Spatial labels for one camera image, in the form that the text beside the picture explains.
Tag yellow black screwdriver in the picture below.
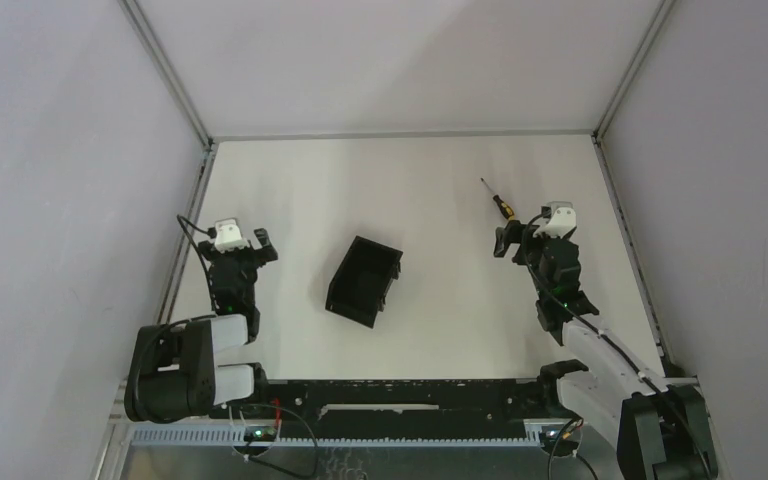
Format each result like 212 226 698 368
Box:
480 177 516 221

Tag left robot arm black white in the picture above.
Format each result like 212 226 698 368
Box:
124 224 278 424

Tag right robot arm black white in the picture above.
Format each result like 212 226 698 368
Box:
493 218 720 479

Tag black plastic bin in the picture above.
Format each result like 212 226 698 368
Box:
325 236 403 329

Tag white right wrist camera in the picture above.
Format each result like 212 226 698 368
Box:
533 201 577 238

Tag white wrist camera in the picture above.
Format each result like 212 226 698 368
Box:
533 201 577 238
213 218 249 252

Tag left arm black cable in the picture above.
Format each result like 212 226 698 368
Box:
175 213 220 313

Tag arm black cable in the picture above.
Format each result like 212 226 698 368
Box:
520 213 717 480
175 213 220 313

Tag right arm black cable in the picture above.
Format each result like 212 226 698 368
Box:
520 213 717 480

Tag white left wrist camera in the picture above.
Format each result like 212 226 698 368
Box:
213 218 249 252

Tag aluminium frame left floor rail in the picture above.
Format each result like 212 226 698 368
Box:
155 142 218 326

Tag aluminium frame floor rail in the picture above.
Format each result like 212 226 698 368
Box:
591 134 686 374
155 142 218 326

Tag aluminium frame back rail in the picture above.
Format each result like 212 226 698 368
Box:
212 129 594 144

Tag aluminium frame right floor rail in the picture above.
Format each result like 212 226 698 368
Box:
591 134 686 374

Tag left controller board with wires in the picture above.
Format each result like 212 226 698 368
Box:
231 402 320 479

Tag controller board with wires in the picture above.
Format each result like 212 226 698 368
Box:
545 416 599 480
231 402 320 479

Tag white slotted cable duct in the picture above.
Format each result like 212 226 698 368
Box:
130 423 558 448

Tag right controller board with wires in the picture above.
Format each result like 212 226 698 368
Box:
545 416 599 480

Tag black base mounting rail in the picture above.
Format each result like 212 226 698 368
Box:
261 378 560 441

